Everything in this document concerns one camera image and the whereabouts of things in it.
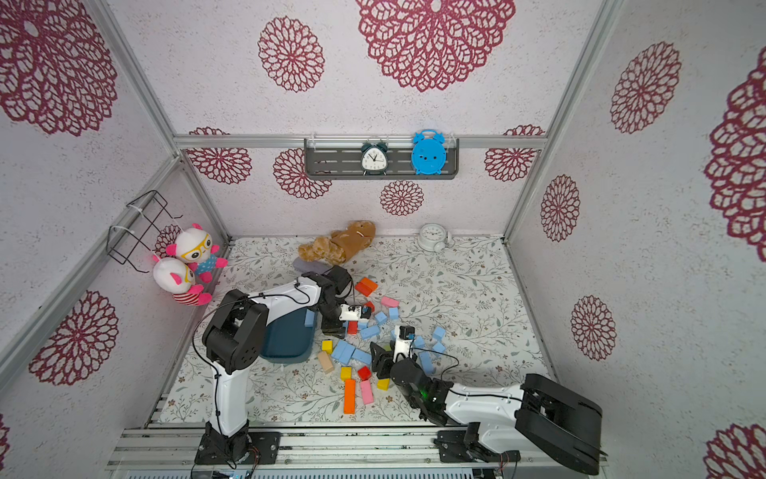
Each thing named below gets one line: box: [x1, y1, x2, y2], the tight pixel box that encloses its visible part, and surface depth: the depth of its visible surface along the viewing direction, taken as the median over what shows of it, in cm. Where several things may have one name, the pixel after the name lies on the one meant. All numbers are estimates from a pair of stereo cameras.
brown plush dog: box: [298, 220, 377, 266], surface depth 108 cm
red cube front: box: [357, 365, 373, 382], surface depth 86 cm
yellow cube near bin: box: [321, 340, 335, 355], surface depth 92 cm
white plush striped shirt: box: [152, 255, 213, 306], surface depth 87 cm
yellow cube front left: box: [340, 366, 353, 382], surface depth 86 cm
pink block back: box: [381, 295, 400, 308], surface depth 103 cm
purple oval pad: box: [292, 256, 333, 276], surface depth 109 cm
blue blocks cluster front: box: [331, 339, 373, 366], surface depth 91 cm
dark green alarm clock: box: [361, 141, 389, 177], surface depth 92 cm
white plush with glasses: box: [165, 223, 229, 284], surface depth 96 cm
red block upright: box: [347, 320, 359, 336], surface depth 96 cm
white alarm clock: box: [416, 222, 452, 253], surface depth 119 cm
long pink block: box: [360, 379, 375, 405], surface depth 85 cm
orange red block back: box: [355, 277, 379, 297], surface depth 108 cm
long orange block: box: [343, 378, 357, 415], surface depth 83 cm
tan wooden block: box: [318, 351, 335, 375], surface depth 89 cm
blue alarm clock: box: [411, 129, 447, 176], surface depth 91 cm
